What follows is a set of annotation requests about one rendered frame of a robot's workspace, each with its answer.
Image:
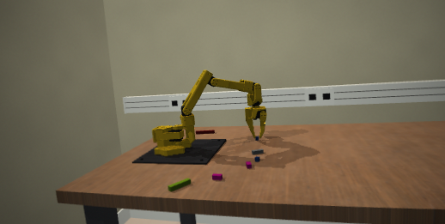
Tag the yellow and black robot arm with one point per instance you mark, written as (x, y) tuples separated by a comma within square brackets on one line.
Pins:
[(166, 136)]

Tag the lime green rectangular rod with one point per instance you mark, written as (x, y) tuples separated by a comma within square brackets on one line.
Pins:
[(179, 184)]

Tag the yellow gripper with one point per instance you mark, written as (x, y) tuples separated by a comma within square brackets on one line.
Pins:
[(254, 112)]

